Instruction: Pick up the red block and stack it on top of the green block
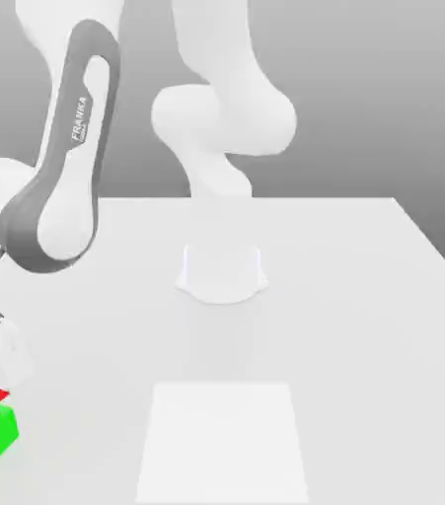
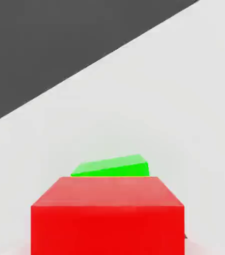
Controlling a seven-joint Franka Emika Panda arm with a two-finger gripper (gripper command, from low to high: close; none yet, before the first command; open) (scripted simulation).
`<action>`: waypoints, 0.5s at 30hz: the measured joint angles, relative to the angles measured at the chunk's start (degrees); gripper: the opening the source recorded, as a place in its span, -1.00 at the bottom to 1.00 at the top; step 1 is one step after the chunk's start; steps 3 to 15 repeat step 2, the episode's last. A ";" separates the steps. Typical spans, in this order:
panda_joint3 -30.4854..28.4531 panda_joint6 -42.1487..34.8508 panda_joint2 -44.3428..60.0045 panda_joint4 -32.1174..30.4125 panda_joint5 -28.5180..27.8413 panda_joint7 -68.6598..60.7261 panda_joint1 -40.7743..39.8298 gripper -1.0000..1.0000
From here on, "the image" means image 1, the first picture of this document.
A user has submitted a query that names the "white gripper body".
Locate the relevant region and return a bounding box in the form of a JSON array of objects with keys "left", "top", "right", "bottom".
[{"left": 0, "top": 318, "right": 35, "bottom": 393}]

